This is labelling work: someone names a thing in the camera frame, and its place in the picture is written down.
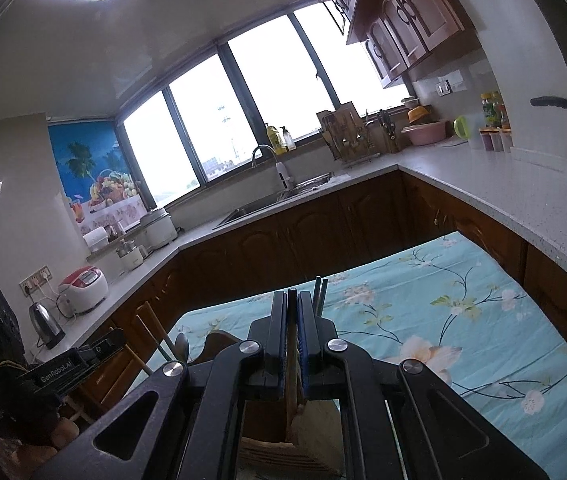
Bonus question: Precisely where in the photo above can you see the steel electric kettle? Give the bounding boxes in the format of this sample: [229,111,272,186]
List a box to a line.
[28,301,67,351]

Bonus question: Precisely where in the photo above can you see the wooden chopstick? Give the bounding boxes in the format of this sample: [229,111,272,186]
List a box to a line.
[144,302,175,362]
[135,314,155,377]

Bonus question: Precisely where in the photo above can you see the small white kitchen appliance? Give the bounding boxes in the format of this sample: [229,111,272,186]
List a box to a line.
[115,240,147,273]

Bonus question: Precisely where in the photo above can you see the steel kitchen sink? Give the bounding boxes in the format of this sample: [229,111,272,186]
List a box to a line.
[212,172,337,231]

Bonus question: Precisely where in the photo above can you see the floral teal tablecloth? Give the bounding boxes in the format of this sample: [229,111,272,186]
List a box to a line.
[164,232,567,480]

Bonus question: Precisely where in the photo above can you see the knife block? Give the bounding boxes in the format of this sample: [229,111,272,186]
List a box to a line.
[376,109,404,153]

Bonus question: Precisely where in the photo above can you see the wooden utensil holder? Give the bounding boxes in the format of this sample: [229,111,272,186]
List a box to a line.
[191,330,347,478]

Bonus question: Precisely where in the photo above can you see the grey kitchen countertop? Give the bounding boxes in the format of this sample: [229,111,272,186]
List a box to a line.
[24,132,567,361]

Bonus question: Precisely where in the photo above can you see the wall power outlet strip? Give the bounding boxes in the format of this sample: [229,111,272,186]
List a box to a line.
[18,267,54,295]

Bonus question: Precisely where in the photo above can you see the wooden cabinets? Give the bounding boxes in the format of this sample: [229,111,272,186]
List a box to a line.
[78,167,567,411]
[303,0,481,90]

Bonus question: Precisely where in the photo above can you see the wooden lower cabinets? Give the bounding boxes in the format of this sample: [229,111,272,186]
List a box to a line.
[78,167,567,411]

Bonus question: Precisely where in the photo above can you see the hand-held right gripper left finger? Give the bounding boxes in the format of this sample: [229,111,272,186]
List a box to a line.
[31,290,289,480]

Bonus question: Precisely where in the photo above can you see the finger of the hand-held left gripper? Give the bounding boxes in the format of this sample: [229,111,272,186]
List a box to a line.
[81,327,129,371]

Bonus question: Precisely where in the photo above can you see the group of sauce bottles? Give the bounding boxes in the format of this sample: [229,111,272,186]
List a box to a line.
[479,91,511,130]

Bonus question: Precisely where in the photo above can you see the pink plastic basin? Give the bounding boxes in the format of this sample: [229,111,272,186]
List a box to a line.
[402,119,449,147]

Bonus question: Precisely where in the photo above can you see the fruit wall poster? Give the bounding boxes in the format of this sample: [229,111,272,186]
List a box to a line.
[48,119,145,235]

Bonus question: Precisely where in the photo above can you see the curved steel faucet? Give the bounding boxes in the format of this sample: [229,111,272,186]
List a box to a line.
[251,144,294,193]

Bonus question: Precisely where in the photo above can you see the person's left hand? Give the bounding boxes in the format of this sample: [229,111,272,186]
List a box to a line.
[18,417,84,465]

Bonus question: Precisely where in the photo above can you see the yellow dish soap bottle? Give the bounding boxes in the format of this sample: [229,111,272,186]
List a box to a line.
[265,122,288,156]

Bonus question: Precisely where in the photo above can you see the red and white rice cooker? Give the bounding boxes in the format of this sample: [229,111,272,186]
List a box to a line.
[58,266,109,317]

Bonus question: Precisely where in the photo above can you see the black wok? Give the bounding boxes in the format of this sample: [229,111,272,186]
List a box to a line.
[530,95,567,126]

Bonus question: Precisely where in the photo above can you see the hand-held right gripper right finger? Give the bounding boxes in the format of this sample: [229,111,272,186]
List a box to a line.
[296,290,553,480]

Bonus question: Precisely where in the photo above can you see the wooden cutting board rack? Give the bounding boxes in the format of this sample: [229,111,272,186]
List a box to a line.
[316,101,379,163]

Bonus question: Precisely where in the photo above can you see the kitchen window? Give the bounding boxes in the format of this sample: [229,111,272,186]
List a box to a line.
[116,2,411,208]

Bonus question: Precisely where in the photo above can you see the wooden upper cabinets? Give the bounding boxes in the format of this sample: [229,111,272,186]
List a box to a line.
[303,0,481,90]

